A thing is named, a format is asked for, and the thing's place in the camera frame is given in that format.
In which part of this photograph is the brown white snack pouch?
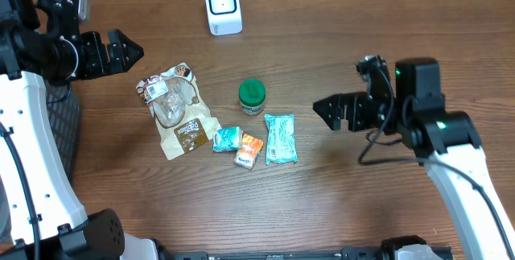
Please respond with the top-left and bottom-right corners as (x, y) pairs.
(136, 62), (221, 160)

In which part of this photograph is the green lid spice jar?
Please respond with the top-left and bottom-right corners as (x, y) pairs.
(238, 79), (266, 115)

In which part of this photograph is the grey plastic mesh basket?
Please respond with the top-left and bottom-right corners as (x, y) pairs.
(45, 81), (82, 181)

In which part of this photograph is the white barcode scanner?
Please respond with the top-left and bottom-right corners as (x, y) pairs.
(205, 0), (243, 36)

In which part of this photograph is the teal box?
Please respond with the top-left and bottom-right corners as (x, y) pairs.
(212, 126), (243, 152)

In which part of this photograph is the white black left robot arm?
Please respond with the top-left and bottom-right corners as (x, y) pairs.
(1, 0), (167, 259)

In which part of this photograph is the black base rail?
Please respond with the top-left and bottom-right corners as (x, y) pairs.
(169, 247), (383, 260)

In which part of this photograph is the teal white packet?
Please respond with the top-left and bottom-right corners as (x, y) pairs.
(264, 114), (298, 165)

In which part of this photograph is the orange small box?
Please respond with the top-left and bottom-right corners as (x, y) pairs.
(233, 134), (264, 170)

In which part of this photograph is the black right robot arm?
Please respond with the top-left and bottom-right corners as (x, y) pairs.
(313, 56), (514, 259)

